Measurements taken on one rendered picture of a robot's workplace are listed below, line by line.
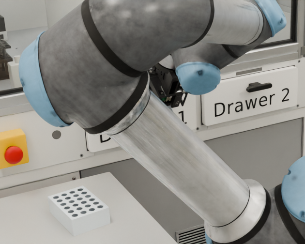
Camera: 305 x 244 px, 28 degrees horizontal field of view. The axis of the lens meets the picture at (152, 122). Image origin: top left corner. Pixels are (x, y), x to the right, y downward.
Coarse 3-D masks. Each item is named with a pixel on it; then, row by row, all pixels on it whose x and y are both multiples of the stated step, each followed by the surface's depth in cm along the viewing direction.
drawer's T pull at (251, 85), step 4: (252, 84) 157; (256, 84) 157; (260, 84) 156; (264, 84) 156; (268, 84) 157; (248, 88) 155; (252, 88) 155; (256, 88) 155; (260, 88) 156; (264, 88) 156; (268, 88) 157
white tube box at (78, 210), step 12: (72, 192) 132; (84, 192) 131; (60, 204) 126; (72, 204) 126; (84, 204) 126; (96, 204) 127; (60, 216) 126; (72, 216) 122; (84, 216) 121; (96, 216) 123; (108, 216) 124; (72, 228) 121; (84, 228) 122; (96, 228) 124
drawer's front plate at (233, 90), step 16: (224, 80) 156; (240, 80) 157; (256, 80) 159; (272, 80) 161; (288, 80) 163; (208, 96) 154; (224, 96) 156; (240, 96) 158; (256, 96) 161; (272, 96) 163; (288, 96) 165; (208, 112) 156; (224, 112) 158; (240, 112) 160; (256, 112) 162
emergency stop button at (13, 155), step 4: (8, 148) 131; (12, 148) 131; (16, 148) 131; (8, 152) 131; (12, 152) 131; (16, 152) 131; (20, 152) 132; (4, 156) 131; (8, 156) 131; (12, 156) 131; (16, 156) 132; (20, 156) 132; (8, 160) 131; (12, 160) 131; (16, 160) 132; (20, 160) 133
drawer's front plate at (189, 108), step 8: (192, 96) 152; (184, 104) 152; (192, 104) 153; (176, 112) 152; (184, 112) 153; (192, 112) 154; (184, 120) 153; (192, 120) 154; (192, 128) 155; (88, 136) 143; (96, 136) 144; (104, 136) 145; (88, 144) 145; (96, 144) 145; (104, 144) 146; (112, 144) 147
